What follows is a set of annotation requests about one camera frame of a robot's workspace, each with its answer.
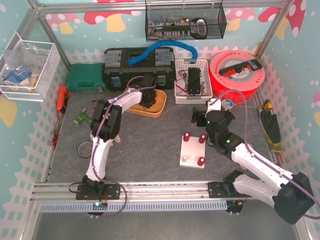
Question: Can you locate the white peg base plate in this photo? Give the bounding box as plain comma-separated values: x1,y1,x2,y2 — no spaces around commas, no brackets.
179,136,206,169

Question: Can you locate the small red spring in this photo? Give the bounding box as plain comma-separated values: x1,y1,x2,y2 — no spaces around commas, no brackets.
197,157,205,167

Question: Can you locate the white work glove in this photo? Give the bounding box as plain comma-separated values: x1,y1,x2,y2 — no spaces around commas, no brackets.
112,135,121,143

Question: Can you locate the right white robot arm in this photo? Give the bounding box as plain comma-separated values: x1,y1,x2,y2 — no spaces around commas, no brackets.
191,97,320,225

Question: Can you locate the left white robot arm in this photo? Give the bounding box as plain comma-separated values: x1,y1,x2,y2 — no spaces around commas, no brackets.
82,74,157,188

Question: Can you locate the orange plastic tray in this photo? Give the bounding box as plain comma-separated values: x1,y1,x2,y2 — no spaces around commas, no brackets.
127,89,167,118

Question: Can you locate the white perforated basket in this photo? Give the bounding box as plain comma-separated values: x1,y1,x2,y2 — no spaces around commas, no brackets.
174,58,213,104

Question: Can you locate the black toolbox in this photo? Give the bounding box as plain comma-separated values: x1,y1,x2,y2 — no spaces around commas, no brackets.
101,46,176,91

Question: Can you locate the black module in basket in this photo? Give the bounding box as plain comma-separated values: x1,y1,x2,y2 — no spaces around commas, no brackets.
187,67,201,95

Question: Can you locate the red filament spool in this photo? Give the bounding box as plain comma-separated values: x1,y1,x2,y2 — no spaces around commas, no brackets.
208,50,266,101

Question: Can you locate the green small tool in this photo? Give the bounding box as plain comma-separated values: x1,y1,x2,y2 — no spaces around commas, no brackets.
73,108,92,125

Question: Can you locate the green plastic case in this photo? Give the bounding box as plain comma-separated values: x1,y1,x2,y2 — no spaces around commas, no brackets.
65,63,108,92

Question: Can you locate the black yellow work glove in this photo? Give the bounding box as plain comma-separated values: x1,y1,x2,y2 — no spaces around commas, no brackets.
260,110,283,153

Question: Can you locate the black terminal strip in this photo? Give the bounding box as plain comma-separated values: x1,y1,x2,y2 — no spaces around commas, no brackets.
218,59,263,77

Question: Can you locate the grey tape roll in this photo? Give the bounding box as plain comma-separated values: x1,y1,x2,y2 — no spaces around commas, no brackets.
77,140,93,159

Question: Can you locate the orange multimeter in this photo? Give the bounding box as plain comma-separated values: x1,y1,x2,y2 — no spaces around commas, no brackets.
56,85,71,115

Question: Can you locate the blue white glove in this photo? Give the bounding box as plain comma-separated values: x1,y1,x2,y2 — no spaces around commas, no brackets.
4,66,32,86

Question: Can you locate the solder wire spool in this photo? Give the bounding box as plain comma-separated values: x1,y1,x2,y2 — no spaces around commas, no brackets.
221,99,235,110

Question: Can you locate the blue corrugated hose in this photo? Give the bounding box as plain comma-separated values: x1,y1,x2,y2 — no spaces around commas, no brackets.
127,40,198,66

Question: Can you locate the yellow handled screwdriver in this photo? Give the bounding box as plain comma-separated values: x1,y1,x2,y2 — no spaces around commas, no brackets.
234,99,274,112

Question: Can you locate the black wire mesh basket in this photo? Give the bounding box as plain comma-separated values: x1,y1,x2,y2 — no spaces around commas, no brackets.
145,0,227,42

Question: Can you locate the grey slotted cable duct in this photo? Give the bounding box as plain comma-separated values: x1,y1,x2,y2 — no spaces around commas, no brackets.
40,200,228,213

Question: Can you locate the clear acrylic wall box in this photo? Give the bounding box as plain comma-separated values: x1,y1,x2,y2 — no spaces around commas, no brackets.
0,32,61,102

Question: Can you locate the aluminium rail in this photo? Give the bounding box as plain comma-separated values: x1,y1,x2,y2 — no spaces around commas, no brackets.
32,178,298,202

